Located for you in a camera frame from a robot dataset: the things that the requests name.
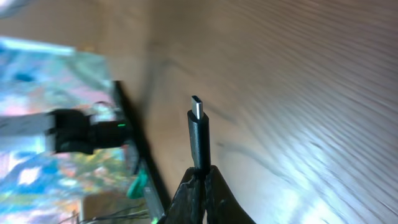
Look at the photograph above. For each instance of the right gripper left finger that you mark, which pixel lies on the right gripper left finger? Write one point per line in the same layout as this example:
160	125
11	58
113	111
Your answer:
187	206

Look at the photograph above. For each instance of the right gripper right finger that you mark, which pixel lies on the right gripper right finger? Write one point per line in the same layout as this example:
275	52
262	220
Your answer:
220	204

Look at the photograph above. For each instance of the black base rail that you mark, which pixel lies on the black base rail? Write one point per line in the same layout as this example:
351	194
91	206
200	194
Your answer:
147	184

